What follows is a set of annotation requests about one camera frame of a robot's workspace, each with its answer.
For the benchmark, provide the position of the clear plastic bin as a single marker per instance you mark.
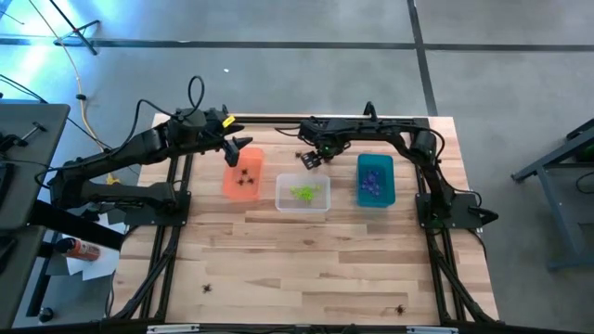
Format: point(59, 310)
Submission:
point(287, 204)

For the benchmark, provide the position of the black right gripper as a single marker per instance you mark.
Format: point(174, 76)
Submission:
point(325, 137)

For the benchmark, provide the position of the black tripod stand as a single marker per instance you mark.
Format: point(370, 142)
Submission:
point(74, 29)

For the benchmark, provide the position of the silver metal bracket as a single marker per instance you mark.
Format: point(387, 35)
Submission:
point(431, 330)
point(172, 329)

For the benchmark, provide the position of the black aluminium table frame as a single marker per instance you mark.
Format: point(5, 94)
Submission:
point(301, 218)

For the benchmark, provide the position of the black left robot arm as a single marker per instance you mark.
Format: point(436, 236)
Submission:
point(116, 158)

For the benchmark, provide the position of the teal plastic bin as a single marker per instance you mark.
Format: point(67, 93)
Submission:
point(387, 195)

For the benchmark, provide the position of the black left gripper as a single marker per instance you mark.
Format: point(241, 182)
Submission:
point(218, 130)

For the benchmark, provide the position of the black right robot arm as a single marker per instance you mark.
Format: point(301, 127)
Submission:
point(399, 132)

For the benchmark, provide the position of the yellow label tag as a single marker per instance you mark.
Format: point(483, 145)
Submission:
point(228, 121)

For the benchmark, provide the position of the black clamp tool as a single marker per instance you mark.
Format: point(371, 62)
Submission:
point(9, 140)

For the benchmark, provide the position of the orange plastic bin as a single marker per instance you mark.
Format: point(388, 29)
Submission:
point(232, 190)

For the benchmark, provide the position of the grey metal table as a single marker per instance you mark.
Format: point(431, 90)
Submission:
point(557, 209)

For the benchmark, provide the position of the black metal beam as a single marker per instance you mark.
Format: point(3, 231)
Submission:
point(74, 225)

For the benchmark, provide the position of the black round knob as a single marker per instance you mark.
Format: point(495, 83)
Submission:
point(45, 314)

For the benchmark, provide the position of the grey side table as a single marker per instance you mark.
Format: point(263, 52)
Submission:
point(32, 185)

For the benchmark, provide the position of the white paper sheets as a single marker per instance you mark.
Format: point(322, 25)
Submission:
point(99, 269)

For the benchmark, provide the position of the orange spray can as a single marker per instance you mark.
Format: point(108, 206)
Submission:
point(81, 250)

